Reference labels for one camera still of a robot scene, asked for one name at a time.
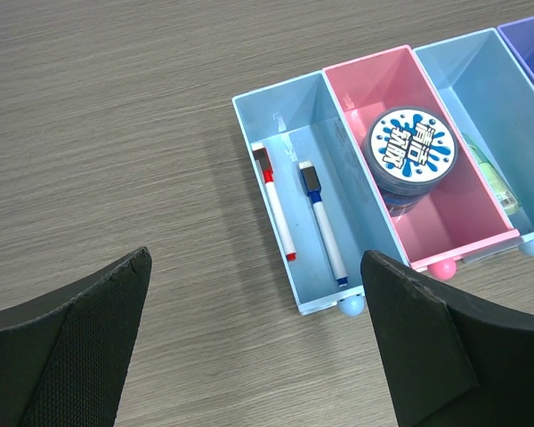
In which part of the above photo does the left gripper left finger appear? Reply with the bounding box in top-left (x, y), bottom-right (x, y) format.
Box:
top-left (0, 246), bottom-right (152, 426)

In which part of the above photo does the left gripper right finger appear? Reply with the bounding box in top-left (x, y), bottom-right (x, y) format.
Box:
top-left (360, 250), bottom-right (534, 426)

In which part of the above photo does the light green eraser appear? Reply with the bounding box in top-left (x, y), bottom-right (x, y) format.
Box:
top-left (463, 133), bottom-right (521, 215)

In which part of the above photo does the blue glue bottle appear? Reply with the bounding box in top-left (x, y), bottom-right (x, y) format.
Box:
top-left (361, 106), bottom-right (459, 217)

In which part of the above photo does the blue cap white marker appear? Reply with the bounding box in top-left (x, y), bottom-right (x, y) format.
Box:
top-left (298, 160), bottom-right (348, 287)

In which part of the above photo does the red cap white marker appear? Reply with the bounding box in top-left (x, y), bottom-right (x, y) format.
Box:
top-left (251, 142), bottom-right (296, 262)

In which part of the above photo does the pink bin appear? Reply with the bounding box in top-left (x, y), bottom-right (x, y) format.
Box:
top-left (324, 45), bottom-right (518, 280)

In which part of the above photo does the leftmost light blue bin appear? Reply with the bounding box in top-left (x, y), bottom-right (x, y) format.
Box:
top-left (232, 71), bottom-right (408, 317)

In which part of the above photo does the light blue bin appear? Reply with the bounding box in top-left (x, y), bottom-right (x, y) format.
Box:
top-left (415, 28), bottom-right (534, 260)
top-left (232, 71), bottom-right (408, 317)

